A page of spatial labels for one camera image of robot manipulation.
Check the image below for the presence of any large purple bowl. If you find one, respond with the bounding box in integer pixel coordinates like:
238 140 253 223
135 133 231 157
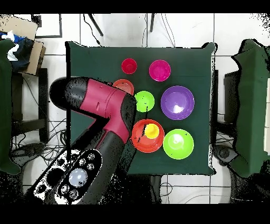
160 85 195 120

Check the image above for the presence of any red cup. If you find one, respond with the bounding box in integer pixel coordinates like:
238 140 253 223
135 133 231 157
121 58 138 75

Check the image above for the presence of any black stool frame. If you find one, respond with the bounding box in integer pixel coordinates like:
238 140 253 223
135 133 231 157
11 68 50 143

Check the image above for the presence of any blue and white cloth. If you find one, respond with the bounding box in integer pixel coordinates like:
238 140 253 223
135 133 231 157
0 30 34 72

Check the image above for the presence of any black rectangular frame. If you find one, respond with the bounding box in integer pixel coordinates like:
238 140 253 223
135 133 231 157
31 13 63 39

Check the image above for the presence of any small green bowl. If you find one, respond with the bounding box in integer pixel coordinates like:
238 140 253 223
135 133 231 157
134 90 155 113

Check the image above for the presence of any green cloth covered table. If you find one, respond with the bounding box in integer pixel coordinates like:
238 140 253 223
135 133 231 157
0 39 22 175
228 39 270 178

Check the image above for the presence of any large orange-red bowl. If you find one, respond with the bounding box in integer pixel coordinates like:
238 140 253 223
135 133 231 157
131 118 165 153

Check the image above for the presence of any pink bowl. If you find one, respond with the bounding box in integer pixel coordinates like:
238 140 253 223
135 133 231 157
149 59 172 82

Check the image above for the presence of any small orange bowl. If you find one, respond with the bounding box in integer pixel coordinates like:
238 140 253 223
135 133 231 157
112 79 135 96

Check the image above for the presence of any cardboard box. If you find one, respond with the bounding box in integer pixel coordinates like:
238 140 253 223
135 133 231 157
0 14 46 76

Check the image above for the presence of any dark green tablecloth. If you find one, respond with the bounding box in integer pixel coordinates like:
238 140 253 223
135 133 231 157
65 41 217 176

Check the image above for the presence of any large green bowl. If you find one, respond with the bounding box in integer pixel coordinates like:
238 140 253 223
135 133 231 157
162 128 195 160

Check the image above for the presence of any yellow cup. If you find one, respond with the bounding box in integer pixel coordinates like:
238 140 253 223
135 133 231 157
144 123 160 139

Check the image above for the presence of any tangle of cables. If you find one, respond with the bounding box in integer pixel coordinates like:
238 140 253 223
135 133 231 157
10 118 70 165

